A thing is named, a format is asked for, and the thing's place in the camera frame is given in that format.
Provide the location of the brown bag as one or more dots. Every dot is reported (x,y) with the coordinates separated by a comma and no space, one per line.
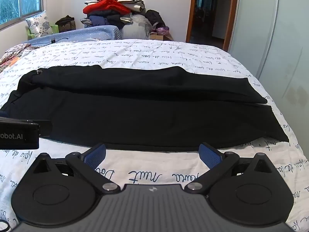
(66,23)

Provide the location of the cardboard box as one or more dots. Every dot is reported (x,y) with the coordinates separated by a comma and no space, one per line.
(162,37)

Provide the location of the pile of clothes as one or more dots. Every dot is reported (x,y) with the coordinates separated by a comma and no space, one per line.
(112,4)

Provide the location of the colourful patterned cloth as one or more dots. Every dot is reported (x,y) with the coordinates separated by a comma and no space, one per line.
(12,53)

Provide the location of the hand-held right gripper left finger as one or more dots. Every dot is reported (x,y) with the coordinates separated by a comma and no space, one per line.
(97,156)

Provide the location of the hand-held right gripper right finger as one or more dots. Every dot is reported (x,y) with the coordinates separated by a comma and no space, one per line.
(209,156)

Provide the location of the grey pillow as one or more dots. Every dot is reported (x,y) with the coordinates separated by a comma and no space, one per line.
(135,27)

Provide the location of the black bag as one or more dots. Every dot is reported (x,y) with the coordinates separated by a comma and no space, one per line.
(154,18)

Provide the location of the green plastic chair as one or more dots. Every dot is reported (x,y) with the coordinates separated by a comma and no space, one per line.
(54,28)

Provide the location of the purple bag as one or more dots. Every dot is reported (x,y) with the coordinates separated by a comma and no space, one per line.
(162,31)

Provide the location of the sliding wardrobe door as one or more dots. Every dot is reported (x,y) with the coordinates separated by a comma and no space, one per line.
(272,53)

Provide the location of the white printed blanket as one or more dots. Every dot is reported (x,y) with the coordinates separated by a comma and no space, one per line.
(149,50)

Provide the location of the black pants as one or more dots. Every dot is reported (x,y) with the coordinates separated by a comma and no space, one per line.
(144,111)

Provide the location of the floral pillow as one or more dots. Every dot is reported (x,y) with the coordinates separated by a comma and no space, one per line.
(39,24)

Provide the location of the wooden door frame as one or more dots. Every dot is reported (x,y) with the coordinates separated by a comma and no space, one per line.
(192,12)

